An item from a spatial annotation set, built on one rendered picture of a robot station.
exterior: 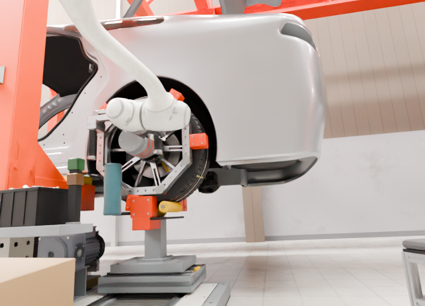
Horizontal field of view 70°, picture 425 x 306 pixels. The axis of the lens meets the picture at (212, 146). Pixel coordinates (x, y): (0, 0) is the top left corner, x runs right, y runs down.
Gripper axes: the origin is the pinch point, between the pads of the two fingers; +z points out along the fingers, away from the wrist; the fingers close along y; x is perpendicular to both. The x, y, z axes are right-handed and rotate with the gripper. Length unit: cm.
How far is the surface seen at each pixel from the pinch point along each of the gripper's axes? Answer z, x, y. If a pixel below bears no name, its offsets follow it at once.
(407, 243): -15, -50, 94
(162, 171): 41.4, -10.3, -12.8
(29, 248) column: -40, -45, -30
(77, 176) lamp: -45, -23, -10
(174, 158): 41.4, -2.7, -5.1
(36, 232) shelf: -52, -40, -18
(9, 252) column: -48, -45, -30
